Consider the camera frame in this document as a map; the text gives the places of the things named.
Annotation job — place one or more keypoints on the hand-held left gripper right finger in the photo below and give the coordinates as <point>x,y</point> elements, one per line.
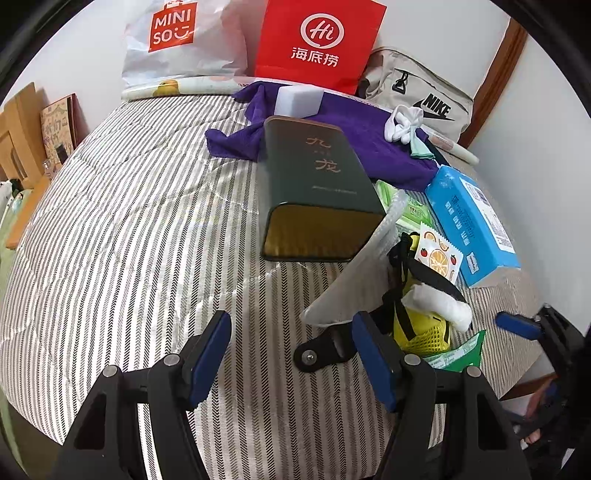
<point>374,360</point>

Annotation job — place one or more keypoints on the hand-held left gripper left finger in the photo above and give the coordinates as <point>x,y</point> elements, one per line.
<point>210,355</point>

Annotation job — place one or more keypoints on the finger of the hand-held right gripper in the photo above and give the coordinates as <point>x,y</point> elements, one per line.
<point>517,323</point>

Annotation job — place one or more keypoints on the white cloth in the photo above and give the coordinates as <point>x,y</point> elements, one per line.
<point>438,304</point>

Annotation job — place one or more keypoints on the fruit print sachet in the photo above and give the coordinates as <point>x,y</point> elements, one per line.
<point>436,256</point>

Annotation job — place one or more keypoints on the person's right hand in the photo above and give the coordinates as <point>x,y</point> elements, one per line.
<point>541,397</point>

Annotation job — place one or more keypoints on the yellow mesh pouch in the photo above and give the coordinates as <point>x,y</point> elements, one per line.
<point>422,334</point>

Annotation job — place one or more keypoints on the green snack packet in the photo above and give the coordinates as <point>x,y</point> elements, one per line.
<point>461,353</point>

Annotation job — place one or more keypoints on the blue tissue pack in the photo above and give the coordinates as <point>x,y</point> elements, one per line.
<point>471,226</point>

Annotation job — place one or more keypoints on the striped blanket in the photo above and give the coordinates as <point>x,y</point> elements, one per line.
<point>138,240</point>

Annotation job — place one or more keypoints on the light green wet wipes pack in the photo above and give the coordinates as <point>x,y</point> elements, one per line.
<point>415,210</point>

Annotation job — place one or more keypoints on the black flat strip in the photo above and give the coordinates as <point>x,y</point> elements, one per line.
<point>438,154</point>

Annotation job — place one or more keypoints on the white tube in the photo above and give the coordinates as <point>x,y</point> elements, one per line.
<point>455,146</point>

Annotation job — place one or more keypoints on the dark green tin box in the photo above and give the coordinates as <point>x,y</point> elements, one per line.
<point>314,175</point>

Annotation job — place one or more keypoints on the mint green cloth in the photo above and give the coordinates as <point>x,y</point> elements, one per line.
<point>421,146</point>

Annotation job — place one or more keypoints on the purple towel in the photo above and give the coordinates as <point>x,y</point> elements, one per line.
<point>360,138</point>

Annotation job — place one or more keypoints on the white sock bundle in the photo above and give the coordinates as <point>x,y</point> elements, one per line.
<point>401,122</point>

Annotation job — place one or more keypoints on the beige sling bag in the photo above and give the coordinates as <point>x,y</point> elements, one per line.
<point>415,76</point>

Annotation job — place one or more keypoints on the white sponge block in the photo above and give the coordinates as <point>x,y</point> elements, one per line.
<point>298,101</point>

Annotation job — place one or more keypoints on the cream rolled paper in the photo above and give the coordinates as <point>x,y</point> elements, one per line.
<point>194,86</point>

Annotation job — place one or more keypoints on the brown picture book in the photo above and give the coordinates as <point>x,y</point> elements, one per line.
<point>60,124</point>

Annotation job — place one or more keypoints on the white plastic shopping bag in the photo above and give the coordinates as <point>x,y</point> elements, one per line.
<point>217,41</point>

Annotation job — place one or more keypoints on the red paper bag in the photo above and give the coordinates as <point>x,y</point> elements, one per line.
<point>277,46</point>

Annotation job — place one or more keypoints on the wooden door frame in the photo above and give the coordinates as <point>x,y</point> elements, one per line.
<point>501,78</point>

